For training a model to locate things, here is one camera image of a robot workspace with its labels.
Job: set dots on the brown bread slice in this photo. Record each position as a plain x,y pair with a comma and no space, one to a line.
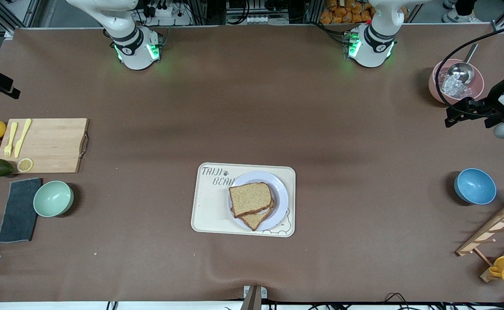
250,199
254,221

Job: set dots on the blue bowl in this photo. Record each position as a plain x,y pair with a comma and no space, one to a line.
476,186

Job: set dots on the yellow plastic knife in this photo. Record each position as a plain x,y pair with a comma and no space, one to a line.
18,148

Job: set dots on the pink bowl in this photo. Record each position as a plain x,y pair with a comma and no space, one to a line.
478,86

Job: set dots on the mint green bowl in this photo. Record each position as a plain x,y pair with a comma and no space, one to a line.
53,199

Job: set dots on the cream tray with bear print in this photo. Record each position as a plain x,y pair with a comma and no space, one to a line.
209,206

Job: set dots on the white power strip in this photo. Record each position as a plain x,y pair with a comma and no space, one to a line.
166,12
256,20

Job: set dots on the orange snack packets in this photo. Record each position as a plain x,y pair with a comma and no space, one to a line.
342,13

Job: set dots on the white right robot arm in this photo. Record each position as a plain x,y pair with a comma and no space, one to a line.
135,51

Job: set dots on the wooden cutting board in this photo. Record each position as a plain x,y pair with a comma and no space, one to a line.
58,142

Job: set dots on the lemon slice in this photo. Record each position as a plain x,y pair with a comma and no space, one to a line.
25,165

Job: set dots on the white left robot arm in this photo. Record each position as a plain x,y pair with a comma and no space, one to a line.
370,51

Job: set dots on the fried egg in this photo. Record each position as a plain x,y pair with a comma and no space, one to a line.
264,210

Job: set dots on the person with white sneakers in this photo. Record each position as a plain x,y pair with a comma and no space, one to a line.
461,16

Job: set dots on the yellow plastic fork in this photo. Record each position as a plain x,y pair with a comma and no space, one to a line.
7,150

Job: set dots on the white round plate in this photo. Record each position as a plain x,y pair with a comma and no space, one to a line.
278,189

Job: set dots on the wooden cup rack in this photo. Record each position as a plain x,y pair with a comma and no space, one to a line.
493,226

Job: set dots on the metal scoop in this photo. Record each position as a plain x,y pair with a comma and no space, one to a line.
461,72

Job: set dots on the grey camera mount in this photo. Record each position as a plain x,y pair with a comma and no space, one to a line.
253,299

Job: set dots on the clear plastic ice cubes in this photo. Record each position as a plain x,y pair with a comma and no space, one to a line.
450,88

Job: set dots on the dark grey cloth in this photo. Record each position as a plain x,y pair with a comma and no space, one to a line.
17,215

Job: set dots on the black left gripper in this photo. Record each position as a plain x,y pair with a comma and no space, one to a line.
491,106

